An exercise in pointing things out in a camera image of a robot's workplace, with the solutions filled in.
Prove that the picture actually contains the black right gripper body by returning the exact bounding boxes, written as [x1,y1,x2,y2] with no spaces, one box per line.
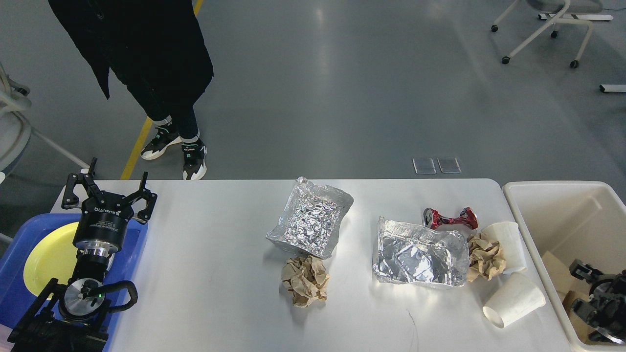
[589,270,626,345]

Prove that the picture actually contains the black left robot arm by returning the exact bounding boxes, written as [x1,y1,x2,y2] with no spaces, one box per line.
[7,158,158,352]

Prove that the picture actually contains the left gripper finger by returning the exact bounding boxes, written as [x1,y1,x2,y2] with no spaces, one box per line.
[117,172,158,225]
[61,158,106,211]

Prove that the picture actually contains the crumpled brown paper ball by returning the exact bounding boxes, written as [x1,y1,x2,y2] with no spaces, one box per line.
[281,255,330,308]

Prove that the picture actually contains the brown paper bag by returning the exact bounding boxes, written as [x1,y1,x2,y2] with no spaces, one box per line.
[541,251,593,344]

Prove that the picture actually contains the blue plastic tray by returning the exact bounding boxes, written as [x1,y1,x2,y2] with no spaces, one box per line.
[0,213,148,352]

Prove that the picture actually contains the white bar on floor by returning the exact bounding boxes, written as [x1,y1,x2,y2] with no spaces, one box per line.
[599,83,626,93]

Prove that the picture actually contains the white chair leg left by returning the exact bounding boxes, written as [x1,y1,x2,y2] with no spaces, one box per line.
[0,66,89,182]

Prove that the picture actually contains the floor outlet plates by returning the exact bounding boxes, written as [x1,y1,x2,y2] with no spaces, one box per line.
[413,157,462,175]

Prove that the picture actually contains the white office chair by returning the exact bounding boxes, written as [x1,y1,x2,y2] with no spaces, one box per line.
[487,0,616,70]

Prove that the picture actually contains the crushed red soda can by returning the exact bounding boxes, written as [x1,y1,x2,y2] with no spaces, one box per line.
[423,207,479,230]

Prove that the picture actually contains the foil tray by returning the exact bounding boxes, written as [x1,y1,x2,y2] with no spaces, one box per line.
[373,217,470,289]
[266,176,354,259]

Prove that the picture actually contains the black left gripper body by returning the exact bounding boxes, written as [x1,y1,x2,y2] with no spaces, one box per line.
[72,199,134,253]

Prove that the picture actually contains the small crumpled brown paper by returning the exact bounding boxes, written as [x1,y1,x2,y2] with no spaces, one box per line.
[467,233,507,282]

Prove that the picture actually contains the yellow-green plastic plate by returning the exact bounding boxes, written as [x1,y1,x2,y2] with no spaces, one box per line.
[23,222,79,296]

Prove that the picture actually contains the white paper cup lying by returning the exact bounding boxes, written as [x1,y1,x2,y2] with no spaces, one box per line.
[482,272,546,329]

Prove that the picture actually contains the cream plastic bin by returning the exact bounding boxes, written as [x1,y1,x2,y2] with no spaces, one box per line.
[503,181,626,352]

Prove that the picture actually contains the person in black coat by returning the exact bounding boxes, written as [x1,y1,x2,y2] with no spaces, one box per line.
[49,0,213,180]

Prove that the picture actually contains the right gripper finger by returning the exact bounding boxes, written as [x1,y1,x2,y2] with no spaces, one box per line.
[571,298,607,327]
[569,259,604,285]

